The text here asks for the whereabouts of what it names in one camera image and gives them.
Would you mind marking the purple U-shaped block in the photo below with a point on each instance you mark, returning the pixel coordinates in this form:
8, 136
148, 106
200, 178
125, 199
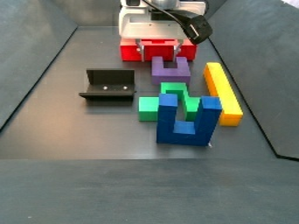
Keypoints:
176, 74

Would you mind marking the blue U-shaped block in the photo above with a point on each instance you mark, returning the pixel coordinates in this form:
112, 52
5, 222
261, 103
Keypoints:
181, 132

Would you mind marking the green stepped block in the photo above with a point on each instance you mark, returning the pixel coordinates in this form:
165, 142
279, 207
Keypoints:
148, 103

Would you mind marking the red slotted board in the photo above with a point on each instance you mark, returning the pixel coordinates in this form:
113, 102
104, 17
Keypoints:
155, 47

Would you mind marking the yellow long block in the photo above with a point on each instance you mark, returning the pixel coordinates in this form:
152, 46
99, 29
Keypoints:
219, 87

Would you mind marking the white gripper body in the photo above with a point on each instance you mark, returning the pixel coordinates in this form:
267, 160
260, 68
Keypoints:
163, 19

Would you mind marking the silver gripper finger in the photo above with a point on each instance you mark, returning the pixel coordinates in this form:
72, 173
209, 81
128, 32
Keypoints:
140, 48
176, 48

